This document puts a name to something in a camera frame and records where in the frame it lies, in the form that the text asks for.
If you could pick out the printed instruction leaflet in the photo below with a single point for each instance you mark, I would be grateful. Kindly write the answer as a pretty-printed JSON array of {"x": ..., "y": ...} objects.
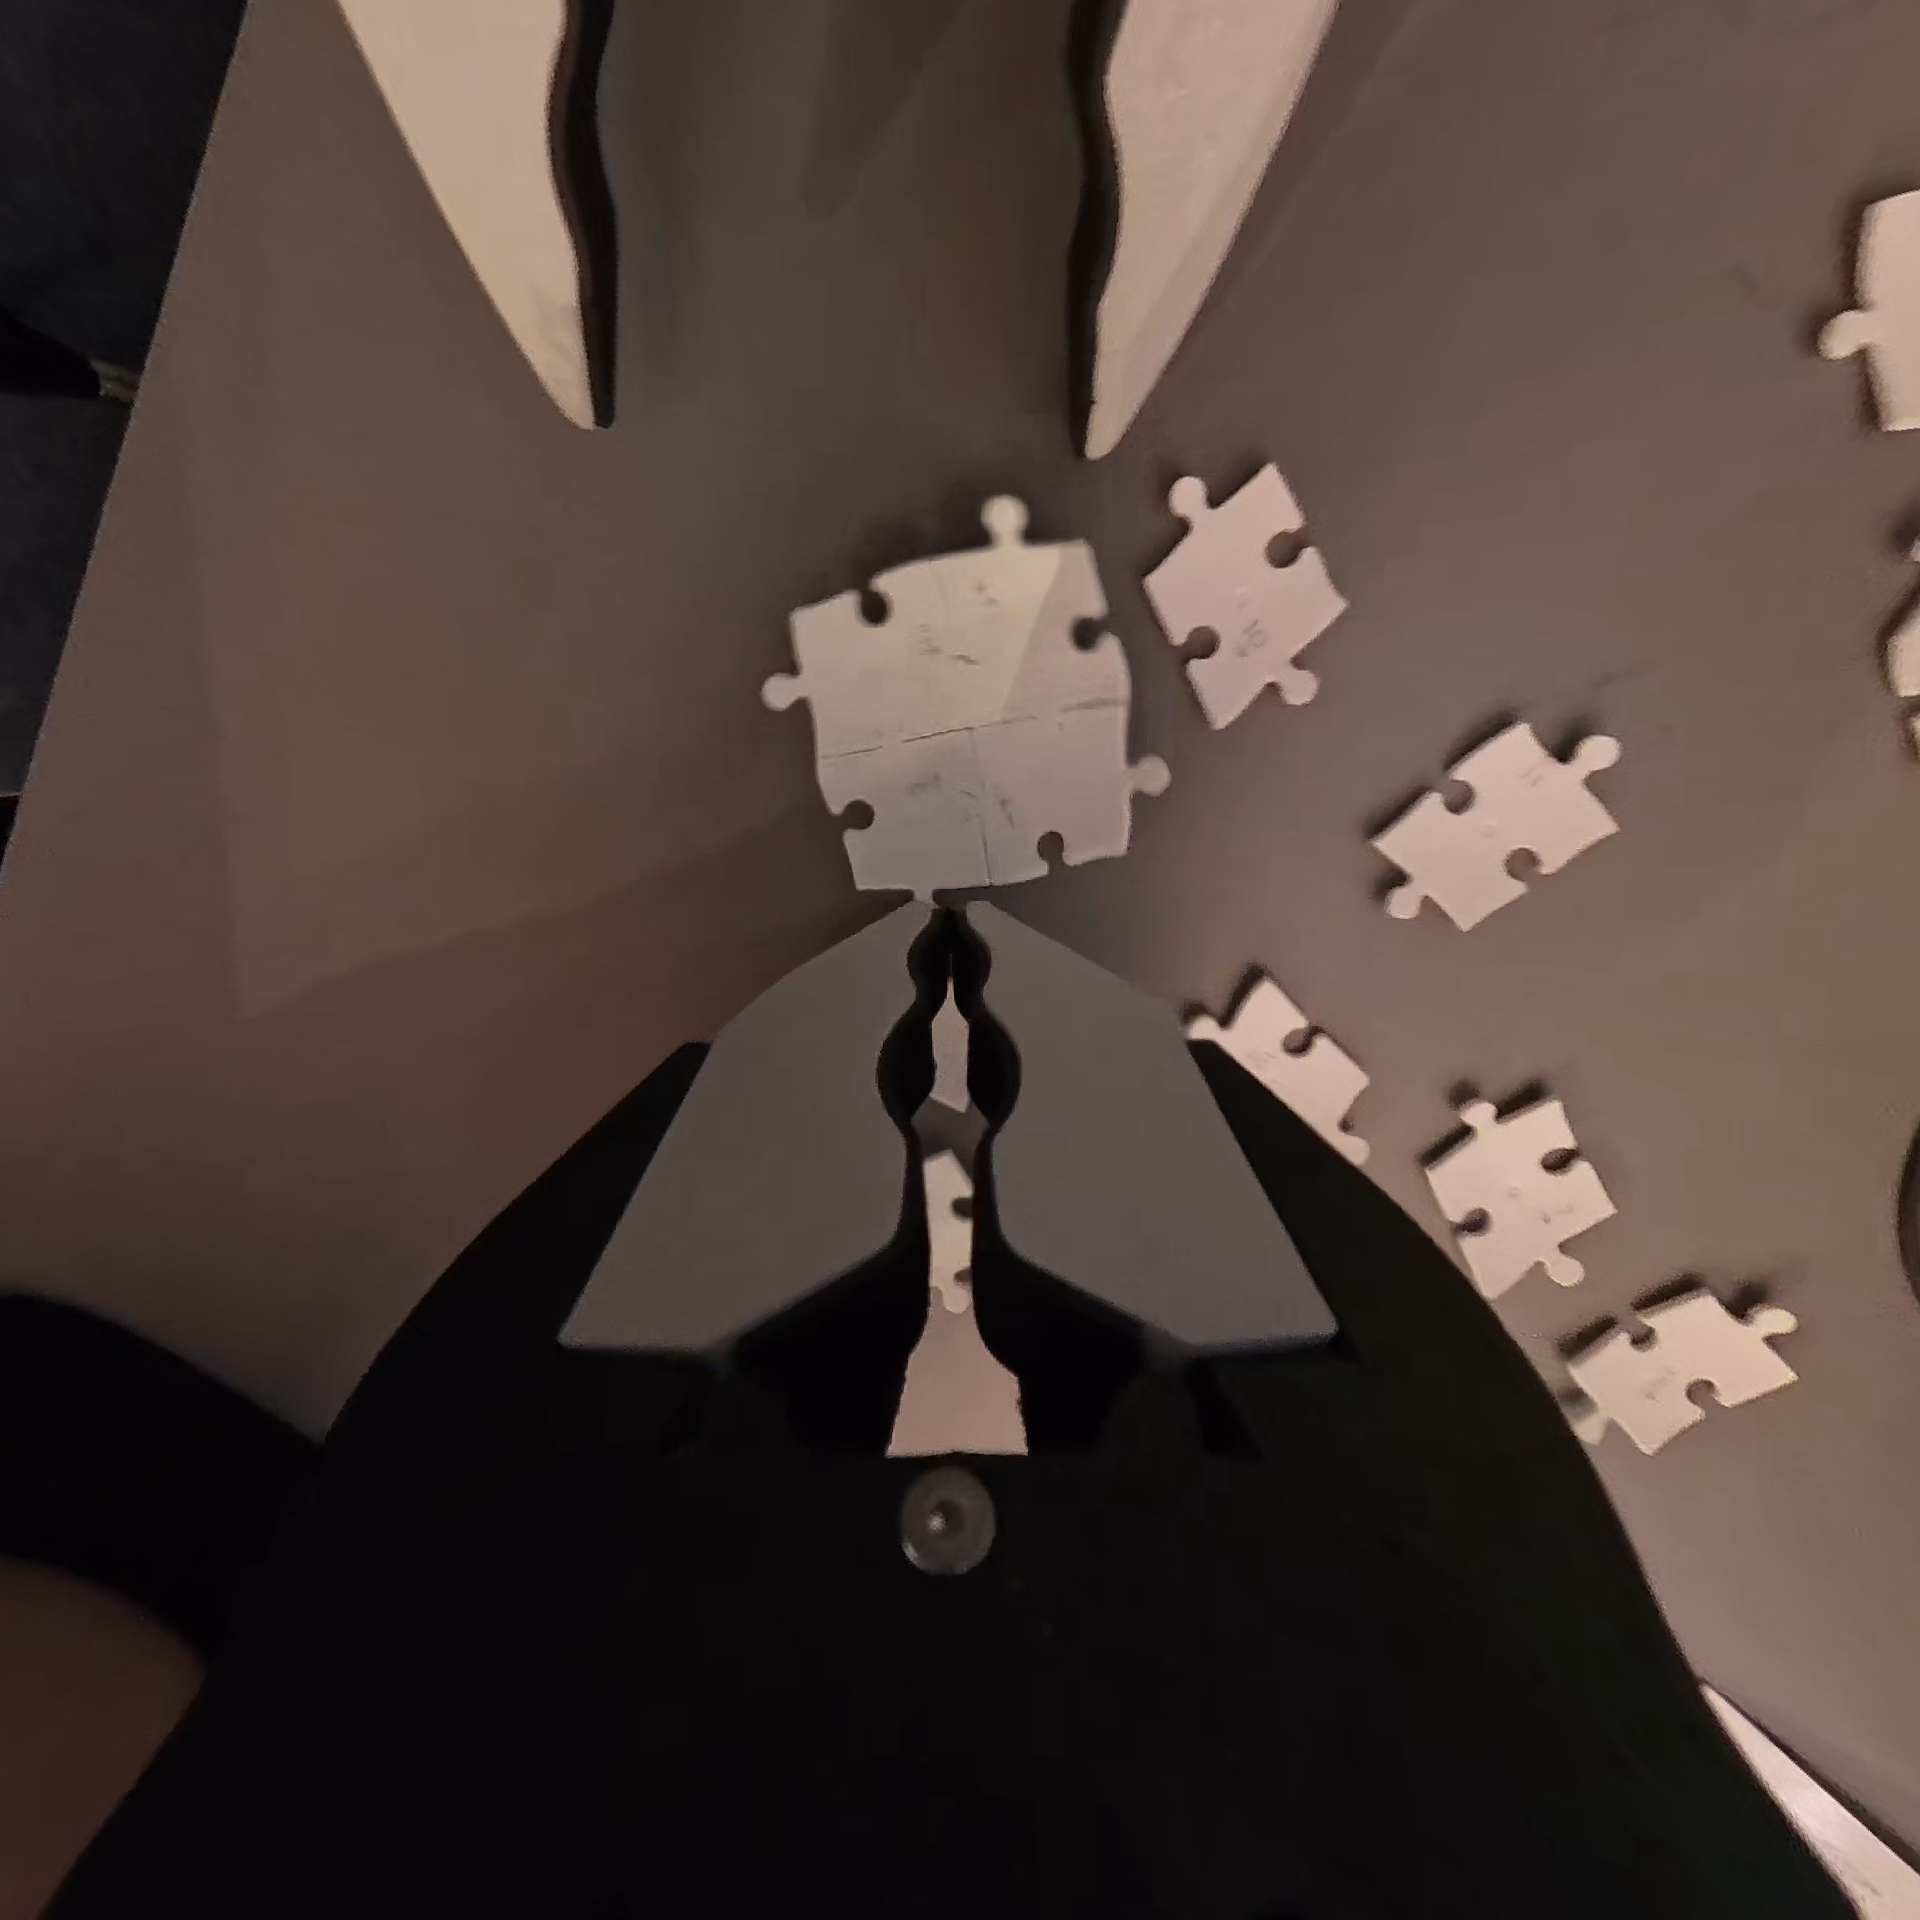
[{"x": 1844, "y": 1829}]

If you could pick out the black round puzzle stand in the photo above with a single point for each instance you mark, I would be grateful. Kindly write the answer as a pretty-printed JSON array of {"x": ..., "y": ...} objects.
[{"x": 1909, "y": 1215}]

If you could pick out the scatter of white puzzle pieces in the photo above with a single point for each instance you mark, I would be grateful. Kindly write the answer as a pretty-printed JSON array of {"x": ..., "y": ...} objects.
[{"x": 1244, "y": 599}]

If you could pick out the person's right forearm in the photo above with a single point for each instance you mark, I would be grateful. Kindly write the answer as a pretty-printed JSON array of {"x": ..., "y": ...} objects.
[{"x": 75, "y": 1695}]

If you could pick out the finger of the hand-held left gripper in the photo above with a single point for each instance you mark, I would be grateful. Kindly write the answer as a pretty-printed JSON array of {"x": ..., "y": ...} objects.
[
  {"x": 1201, "y": 149},
  {"x": 481, "y": 149}
]

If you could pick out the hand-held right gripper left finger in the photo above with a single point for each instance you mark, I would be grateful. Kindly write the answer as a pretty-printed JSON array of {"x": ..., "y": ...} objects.
[{"x": 749, "y": 1185}]

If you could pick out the person's dark trousers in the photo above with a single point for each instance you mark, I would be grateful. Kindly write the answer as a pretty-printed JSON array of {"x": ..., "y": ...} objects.
[{"x": 75, "y": 524}]

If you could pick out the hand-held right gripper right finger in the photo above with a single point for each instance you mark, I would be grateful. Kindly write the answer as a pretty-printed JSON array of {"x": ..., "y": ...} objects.
[{"x": 1140, "y": 1185}]

